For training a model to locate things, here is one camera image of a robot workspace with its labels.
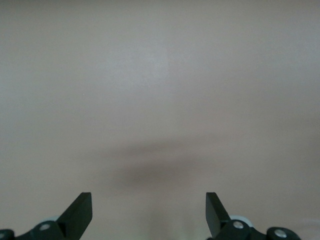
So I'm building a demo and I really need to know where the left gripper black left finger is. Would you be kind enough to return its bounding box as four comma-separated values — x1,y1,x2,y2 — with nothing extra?
0,191,93,240

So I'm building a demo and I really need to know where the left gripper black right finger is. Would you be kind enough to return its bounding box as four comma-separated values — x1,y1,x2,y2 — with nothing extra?
205,191,301,240

